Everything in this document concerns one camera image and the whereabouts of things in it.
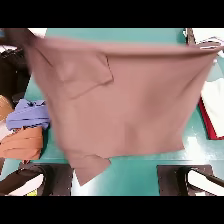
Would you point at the brown T-shirt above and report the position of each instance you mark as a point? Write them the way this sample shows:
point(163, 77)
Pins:
point(133, 100)

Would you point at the purple-blue garment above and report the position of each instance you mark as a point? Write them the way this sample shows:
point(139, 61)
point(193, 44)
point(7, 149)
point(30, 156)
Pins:
point(28, 115)

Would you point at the orange garment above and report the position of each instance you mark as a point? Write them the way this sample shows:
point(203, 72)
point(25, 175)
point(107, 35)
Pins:
point(23, 143)

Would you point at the red garment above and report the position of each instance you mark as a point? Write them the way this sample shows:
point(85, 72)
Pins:
point(207, 121)

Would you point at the white garment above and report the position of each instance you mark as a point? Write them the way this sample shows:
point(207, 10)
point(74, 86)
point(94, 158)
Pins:
point(215, 106)

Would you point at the black garment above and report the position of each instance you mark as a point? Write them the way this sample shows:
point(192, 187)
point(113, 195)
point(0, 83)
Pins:
point(11, 73)

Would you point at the tan garment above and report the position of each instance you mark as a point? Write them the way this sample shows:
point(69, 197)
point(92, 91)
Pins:
point(4, 107)

